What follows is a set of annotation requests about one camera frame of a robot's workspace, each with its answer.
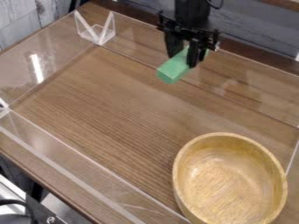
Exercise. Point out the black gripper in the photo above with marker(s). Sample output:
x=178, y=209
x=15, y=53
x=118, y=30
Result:
x=187, y=24

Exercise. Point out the green rectangular block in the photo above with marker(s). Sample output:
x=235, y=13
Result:
x=174, y=68

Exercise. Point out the brown wooden bowl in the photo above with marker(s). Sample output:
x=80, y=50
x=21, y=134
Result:
x=228, y=181

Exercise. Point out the clear acrylic enclosure wall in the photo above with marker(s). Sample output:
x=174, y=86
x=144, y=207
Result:
x=94, y=126

